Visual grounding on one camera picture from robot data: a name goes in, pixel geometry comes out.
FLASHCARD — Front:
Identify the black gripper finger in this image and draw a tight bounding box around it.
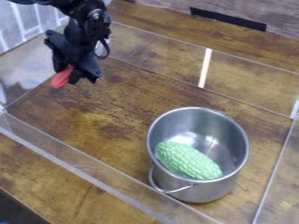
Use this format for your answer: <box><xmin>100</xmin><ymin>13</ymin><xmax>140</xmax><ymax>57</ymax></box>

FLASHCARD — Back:
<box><xmin>68</xmin><ymin>69</ymin><xmax>101</xmax><ymax>85</ymax></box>
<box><xmin>52</xmin><ymin>49</ymin><xmax>70</xmax><ymax>73</ymax></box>

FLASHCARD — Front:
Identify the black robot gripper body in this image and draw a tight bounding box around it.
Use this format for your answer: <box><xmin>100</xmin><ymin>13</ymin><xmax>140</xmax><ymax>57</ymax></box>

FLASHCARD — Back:
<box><xmin>44</xmin><ymin>5</ymin><xmax>110</xmax><ymax>71</ymax></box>

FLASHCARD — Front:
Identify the orange handled metal spoon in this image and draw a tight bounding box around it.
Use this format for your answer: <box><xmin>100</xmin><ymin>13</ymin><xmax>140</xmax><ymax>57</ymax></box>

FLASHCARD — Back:
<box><xmin>50</xmin><ymin>66</ymin><xmax>72</xmax><ymax>88</ymax></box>

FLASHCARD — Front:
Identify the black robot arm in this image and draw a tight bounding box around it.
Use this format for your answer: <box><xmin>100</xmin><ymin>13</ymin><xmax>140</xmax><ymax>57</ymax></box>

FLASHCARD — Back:
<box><xmin>8</xmin><ymin>0</ymin><xmax>110</xmax><ymax>88</ymax></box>

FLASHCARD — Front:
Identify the stainless steel pot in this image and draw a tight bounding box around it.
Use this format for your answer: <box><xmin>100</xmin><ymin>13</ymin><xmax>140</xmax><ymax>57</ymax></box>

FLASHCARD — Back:
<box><xmin>145</xmin><ymin>107</ymin><xmax>249</xmax><ymax>203</ymax></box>

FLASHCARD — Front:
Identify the green bitter melon toy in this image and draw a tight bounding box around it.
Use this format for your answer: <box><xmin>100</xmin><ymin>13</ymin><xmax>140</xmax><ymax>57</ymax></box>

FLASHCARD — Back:
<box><xmin>156</xmin><ymin>142</ymin><xmax>223</xmax><ymax>180</ymax></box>

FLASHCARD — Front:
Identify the black cable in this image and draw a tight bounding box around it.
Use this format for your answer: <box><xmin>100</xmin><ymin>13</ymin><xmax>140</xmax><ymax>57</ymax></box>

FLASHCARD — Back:
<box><xmin>92</xmin><ymin>38</ymin><xmax>110</xmax><ymax>60</ymax></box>

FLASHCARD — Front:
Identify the black wall strip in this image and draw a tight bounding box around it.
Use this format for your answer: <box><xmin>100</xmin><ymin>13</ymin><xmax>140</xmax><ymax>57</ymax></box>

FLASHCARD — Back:
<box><xmin>189</xmin><ymin>7</ymin><xmax>267</xmax><ymax>32</ymax></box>

